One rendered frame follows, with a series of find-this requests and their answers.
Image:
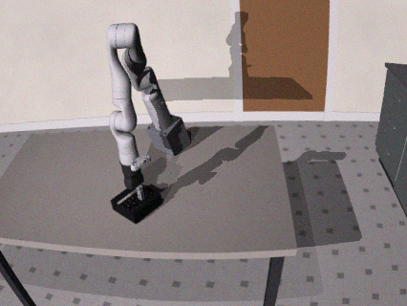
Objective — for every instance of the black lighting desk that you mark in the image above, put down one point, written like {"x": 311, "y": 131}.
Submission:
{"x": 135, "y": 209}

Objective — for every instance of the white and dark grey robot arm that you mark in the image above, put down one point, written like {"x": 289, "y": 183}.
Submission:
{"x": 126, "y": 36}

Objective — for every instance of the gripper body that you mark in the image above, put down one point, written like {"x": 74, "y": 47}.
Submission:
{"x": 132, "y": 175}

